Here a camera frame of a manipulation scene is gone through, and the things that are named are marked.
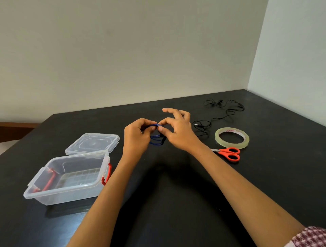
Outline person's left hand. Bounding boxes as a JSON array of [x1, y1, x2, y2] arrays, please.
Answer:
[[122, 118, 158, 163]]

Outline person's right hand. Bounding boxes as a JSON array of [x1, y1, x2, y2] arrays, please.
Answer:
[[157, 108, 203, 154]]

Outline blue wired earphones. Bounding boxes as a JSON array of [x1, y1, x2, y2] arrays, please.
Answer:
[[149, 124, 167, 146]]

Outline clear tape roll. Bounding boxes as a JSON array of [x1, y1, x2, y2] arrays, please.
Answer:
[[215, 127, 250, 150]]

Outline black wired earphones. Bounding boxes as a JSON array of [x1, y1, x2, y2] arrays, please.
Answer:
[[192, 98, 246, 138]]

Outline red-handled scissors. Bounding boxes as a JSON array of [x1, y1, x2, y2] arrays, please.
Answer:
[[210, 147, 241, 163]]

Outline clear plastic box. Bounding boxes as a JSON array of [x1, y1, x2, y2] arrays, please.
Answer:
[[23, 150, 112, 206]]

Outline person's right forearm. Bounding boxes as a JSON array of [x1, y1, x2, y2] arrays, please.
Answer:
[[189, 144, 306, 247]]

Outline person's left forearm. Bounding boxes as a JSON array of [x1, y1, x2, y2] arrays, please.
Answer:
[[67, 155, 143, 247]]

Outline clear plastic lid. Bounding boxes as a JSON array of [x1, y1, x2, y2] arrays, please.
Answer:
[[65, 133, 121, 156]]

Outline brown wooden furniture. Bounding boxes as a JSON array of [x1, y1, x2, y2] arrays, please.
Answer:
[[0, 122, 41, 143]]

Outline maroon white patterned right sleeve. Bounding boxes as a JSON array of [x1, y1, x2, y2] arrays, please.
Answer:
[[284, 226, 326, 247]]

